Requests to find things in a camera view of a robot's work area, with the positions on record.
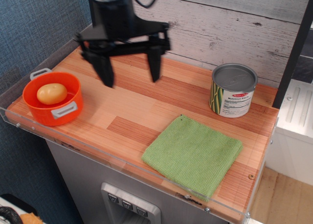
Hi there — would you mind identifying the grey toy fridge cabinet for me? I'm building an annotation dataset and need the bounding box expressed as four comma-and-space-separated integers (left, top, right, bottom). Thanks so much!
47, 141, 227, 224

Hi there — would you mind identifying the white black corner object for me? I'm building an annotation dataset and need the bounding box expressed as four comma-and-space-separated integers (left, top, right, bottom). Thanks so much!
0, 194, 38, 215

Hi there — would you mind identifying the green folded cloth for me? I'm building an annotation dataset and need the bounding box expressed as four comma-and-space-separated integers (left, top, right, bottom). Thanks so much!
141, 115, 243, 201

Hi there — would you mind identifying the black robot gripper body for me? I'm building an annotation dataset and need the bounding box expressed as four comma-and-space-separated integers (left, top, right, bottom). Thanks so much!
75, 0, 170, 56

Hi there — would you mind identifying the yellow toy potato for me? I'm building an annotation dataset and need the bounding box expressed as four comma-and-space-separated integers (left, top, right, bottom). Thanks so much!
37, 83, 67, 105

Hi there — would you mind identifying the clear acrylic table guard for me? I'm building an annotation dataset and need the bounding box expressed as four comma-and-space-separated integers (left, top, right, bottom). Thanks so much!
7, 28, 284, 223

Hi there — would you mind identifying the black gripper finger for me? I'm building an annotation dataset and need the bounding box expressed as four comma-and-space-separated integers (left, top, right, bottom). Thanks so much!
147, 46, 162, 82
82, 50, 114, 88

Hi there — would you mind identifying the toy corn can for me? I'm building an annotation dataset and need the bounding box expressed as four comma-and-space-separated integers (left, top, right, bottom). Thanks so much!
209, 63, 258, 118

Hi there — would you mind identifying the black right post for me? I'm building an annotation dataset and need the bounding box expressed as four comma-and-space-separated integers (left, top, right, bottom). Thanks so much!
272, 0, 313, 109

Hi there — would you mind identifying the silver dispenser panel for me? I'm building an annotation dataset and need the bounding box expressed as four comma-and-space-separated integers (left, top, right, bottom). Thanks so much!
101, 182, 162, 224

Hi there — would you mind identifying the orange fuzzy object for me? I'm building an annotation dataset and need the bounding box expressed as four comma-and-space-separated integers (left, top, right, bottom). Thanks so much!
20, 213, 44, 224

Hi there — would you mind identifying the white toy sink unit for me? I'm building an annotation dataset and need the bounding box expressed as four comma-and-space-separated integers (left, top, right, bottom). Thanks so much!
266, 80, 313, 185

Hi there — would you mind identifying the orange toy pot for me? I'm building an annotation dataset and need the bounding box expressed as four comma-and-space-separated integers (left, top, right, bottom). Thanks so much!
22, 68, 83, 126

